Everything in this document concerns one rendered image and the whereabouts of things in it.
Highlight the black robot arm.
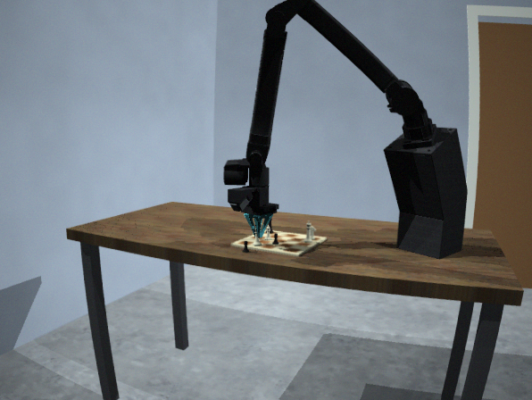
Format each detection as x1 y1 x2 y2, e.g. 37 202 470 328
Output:
223 0 436 212

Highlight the brown and cream chessboard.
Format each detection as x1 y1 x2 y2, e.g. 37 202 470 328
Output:
230 230 327 257

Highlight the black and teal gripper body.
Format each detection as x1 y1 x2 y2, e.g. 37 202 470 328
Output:
241 185 279 215

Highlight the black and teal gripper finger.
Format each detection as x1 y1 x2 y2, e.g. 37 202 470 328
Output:
254 213 273 238
245 213 255 236

